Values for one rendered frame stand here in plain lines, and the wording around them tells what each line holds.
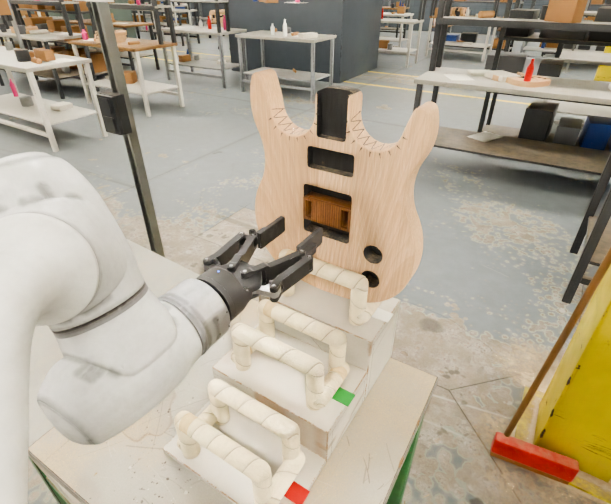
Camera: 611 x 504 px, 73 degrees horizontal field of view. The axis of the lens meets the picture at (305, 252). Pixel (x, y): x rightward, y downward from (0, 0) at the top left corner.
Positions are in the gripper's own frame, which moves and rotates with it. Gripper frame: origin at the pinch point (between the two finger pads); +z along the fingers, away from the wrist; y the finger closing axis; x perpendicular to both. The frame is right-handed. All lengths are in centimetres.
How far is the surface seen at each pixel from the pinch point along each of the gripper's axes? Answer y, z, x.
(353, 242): 6.5, 10.4, -4.6
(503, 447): 50, 74, -122
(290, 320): -0.5, -0.6, -18.8
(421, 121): 15.8, 10.5, 18.9
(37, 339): -66, -21, -41
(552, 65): 4, 471, -40
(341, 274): 5.8, 7.5, -10.5
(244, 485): 4.5, -23.2, -37.0
